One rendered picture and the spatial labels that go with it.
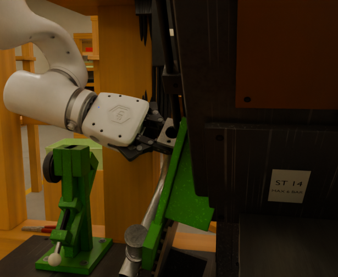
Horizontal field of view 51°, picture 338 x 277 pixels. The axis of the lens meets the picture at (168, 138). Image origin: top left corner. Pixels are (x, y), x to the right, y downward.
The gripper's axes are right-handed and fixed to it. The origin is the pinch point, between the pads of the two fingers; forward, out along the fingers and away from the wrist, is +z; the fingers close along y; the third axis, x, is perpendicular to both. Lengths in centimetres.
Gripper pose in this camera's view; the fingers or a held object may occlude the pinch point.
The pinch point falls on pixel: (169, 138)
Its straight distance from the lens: 63.9
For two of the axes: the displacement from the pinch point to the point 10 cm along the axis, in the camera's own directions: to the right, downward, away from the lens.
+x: -0.4, 5.3, 8.5
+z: 9.5, 3.0, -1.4
